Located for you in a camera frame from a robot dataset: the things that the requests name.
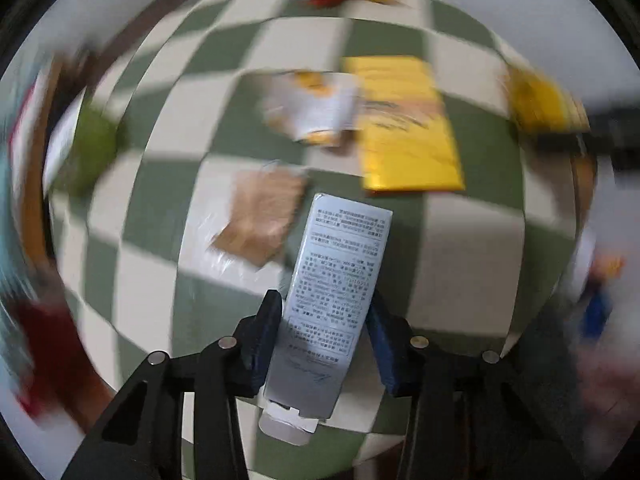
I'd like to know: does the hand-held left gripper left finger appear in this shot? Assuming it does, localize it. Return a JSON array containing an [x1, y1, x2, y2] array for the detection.
[[61, 290, 284, 480]]

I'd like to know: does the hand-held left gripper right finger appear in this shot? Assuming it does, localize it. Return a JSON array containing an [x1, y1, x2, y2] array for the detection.
[[366, 290, 587, 480]]

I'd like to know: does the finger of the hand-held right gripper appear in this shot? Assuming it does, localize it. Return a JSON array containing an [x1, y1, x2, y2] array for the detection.
[[525, 110, 640, 172]]

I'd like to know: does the narrow grey printed carton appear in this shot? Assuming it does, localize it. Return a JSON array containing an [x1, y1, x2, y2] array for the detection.
[[259, 192, 394, 447]]

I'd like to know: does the small yellow packet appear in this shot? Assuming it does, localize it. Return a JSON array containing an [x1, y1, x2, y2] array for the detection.
[[506, 67, 592, 134]]

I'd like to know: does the brown snack in clear wrapper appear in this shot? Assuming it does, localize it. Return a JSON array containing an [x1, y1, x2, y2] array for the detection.
[[196, 161, 309, 274]]

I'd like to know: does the blue and orange toy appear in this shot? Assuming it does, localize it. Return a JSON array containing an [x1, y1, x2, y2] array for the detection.
[[579, 254, 627, 343]]

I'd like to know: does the flat yellow packet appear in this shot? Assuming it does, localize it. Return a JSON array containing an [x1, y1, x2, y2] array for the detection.
[[342, 55, 465, 195]]

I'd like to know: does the white and yellow wrapper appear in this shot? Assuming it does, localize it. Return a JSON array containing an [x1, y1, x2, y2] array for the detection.
[[257, 70, 362, 149]]

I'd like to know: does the green object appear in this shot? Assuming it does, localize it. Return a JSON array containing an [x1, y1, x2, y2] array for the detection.
[[64, 102, 124, 197]]

